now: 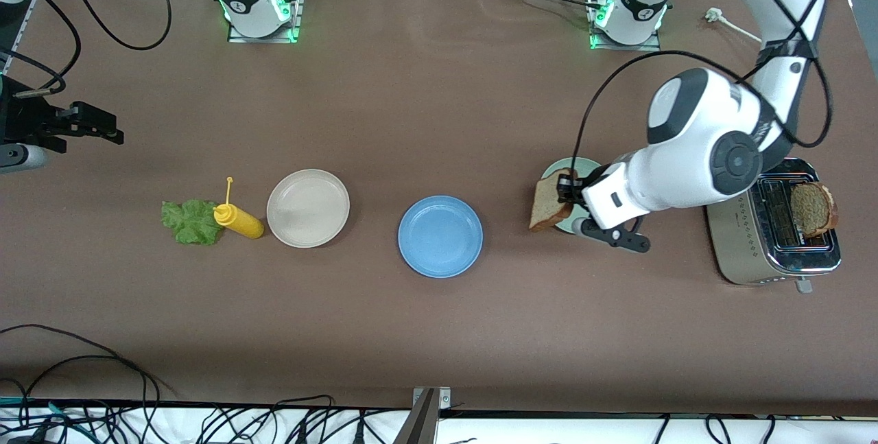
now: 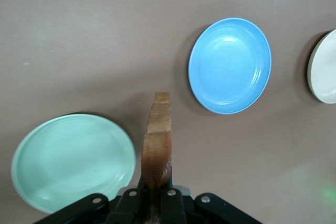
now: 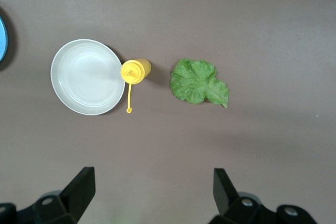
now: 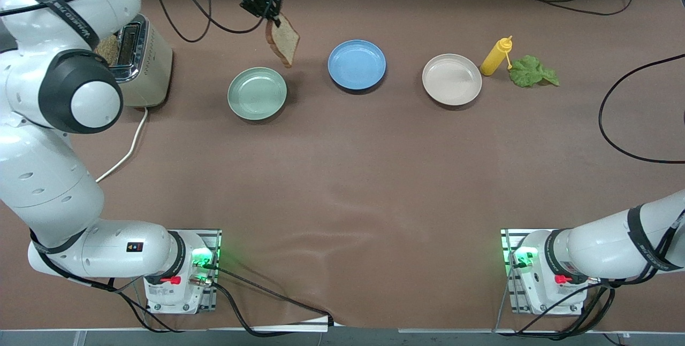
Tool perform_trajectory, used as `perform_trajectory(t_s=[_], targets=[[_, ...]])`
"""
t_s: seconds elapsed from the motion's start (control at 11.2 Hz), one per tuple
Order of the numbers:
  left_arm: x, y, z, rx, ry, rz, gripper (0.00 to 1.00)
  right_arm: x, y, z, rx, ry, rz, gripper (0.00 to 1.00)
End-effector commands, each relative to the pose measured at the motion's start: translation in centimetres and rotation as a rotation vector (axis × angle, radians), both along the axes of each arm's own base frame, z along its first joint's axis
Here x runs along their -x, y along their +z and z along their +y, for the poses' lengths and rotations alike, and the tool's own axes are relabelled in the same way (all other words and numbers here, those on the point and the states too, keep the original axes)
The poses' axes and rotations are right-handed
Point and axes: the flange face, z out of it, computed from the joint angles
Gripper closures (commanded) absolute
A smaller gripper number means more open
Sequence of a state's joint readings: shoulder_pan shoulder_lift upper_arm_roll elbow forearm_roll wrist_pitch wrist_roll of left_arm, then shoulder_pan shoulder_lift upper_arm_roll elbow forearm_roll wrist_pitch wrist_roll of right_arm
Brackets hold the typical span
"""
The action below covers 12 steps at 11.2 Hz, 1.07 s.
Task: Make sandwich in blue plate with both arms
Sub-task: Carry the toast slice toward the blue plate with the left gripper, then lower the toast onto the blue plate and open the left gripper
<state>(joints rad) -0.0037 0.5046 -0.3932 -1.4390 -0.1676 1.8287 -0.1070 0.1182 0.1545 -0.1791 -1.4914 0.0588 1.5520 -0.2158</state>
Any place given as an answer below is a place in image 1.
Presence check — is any brown bread slice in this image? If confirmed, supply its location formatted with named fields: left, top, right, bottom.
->
left=789, top=182, right=839, bottom=239
left=528, top=170, right=575, bottom=233

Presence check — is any green lettuce leaf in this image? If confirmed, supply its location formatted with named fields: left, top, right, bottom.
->
left=161, top=199, right=224, bottom=246

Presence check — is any yellow mustard squeeze bottle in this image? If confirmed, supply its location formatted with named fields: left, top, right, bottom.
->
left=213, top=177, right=265, bottom=239

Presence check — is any pale green plate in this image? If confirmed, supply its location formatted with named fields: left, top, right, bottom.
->
left=541, top=157, right=604, bottom=235

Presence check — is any blue plate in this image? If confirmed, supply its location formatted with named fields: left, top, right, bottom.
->
left=398, top=196, right=484, bottom=279

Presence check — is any beige plate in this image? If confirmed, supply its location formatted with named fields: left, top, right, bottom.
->
left=266, top=169, right=351, bottom=248

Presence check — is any beige chrome toaster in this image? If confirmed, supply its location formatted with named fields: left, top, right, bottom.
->
left=707, top=157, right=843, bottom=294

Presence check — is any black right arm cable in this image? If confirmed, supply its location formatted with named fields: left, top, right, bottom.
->
left=0, top=0, right=172, bottom=96

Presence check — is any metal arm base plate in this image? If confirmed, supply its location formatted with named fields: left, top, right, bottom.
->
left=589, top=0, right=663, bottom=52
left=226, top=0, right=306, bottom=44

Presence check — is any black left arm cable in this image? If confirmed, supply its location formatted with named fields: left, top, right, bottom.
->
left=575, top=0, right=834, bottom=184

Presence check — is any black looped table cable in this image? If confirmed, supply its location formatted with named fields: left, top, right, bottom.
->
left=0, top=324, right=180, bottom=404

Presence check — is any white toaster power cord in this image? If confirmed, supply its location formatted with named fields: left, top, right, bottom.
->
left=705, top=8, right=763, bottom=43

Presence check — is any metal corner bracket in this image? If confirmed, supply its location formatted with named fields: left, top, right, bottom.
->
left=413, top=386, right=452, bottom=409

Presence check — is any dark aluminium post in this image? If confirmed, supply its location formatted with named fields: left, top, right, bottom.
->
left=392, top=389, right=440, bottom=444

